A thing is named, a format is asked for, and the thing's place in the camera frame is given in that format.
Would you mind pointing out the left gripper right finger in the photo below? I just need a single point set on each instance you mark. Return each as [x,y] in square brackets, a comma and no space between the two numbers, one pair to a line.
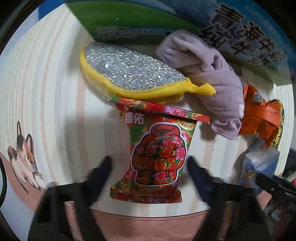
[234,213]

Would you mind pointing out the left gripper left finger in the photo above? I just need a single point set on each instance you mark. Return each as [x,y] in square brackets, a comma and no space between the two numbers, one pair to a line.
[50,219]

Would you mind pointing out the blue tissue pack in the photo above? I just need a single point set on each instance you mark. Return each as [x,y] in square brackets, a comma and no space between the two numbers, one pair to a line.
[258,160]

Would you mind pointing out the black shoe shine wipes pack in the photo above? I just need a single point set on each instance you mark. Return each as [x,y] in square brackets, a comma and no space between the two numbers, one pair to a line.
[277,139]

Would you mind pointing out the orange snack packet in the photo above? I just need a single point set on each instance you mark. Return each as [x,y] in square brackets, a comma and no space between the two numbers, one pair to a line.
[261,117]

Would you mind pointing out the purple soft cloth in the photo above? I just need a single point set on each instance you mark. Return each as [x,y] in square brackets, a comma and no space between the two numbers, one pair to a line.
[202,64]

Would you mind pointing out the red floral snack packet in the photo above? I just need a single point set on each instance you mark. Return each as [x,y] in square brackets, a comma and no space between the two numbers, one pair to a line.
[159,140]

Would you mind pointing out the yellow silver scrubber pad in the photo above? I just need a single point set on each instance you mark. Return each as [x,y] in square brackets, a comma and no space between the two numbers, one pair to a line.
[118,71]

